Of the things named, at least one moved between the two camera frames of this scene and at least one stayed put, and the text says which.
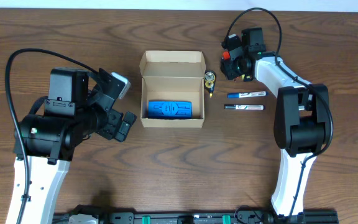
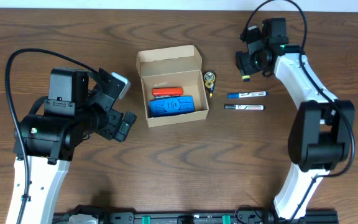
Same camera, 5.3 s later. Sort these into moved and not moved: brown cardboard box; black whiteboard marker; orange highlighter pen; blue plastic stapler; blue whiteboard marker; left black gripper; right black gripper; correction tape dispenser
Moved: blue plastic stapler; right black gripper; orange highlighter pen
Not moved: left black gripper; brown cardboard box; blue whiteboard marker; black whiteboard marker; correction tape dispenser
